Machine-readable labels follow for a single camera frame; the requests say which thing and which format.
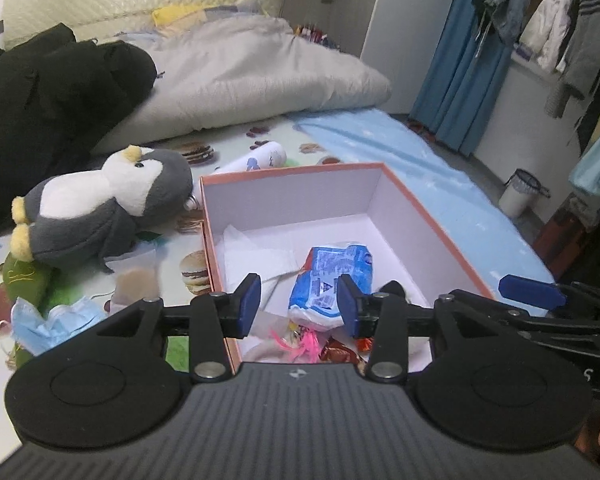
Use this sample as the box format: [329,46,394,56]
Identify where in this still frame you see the blue snack packet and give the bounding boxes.
[288,244,373,332]

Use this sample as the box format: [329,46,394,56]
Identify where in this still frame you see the white paper towel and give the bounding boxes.
[220,226,300,310]

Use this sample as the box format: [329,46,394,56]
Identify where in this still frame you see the dark red snack packet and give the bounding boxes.
[318,337,373,365]

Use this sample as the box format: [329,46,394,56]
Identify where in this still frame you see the pink feather keychain toy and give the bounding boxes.
[270,322,322,364]

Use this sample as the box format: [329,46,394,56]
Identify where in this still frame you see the clear bag with powder puff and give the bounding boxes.
[105,242,160,314]

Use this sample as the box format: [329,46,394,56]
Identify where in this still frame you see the blue surgical face mask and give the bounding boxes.
[0,297,108,356]

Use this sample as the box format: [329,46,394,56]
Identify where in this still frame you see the right hand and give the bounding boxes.
[576,420,600,455]

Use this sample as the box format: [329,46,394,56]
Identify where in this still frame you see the printed food pattern mat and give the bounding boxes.
[0,113,346,463]

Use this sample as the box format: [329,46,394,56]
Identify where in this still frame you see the pink cardboard box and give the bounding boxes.
[200,162,494,366]

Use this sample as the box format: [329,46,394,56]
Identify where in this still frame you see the white trash bin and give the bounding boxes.
[498,168,550,219]

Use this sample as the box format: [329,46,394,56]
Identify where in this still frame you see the light blue bedsheet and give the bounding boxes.
[287,108,554,292]

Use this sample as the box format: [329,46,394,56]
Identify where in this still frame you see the white lotion tube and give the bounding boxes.
[215,141,287,174]

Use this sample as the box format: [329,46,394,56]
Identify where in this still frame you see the grey penguin plush toy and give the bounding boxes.
[9,145,194,270]

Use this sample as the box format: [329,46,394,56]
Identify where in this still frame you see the green fabric massage stick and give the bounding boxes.
[1,254,54,308]

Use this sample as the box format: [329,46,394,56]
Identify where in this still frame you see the blue curtain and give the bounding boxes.
[410,0,512,156]

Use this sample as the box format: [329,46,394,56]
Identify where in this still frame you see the grey quilt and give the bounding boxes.
[92,13,391,155]

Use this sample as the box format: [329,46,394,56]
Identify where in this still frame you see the grey striped sweater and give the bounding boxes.
[545,0,600,118]

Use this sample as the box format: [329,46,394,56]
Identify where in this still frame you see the hanging white jacket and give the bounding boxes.
[518,0,574,73]

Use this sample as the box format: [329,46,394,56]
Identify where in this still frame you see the black jacket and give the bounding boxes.
[0,24,158,231]

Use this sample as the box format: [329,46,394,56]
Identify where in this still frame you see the grey wardrobe cabinet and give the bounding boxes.
[282,0,453,115]

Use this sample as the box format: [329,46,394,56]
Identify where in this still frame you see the yellow pillow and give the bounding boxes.
[151,3,208,27]

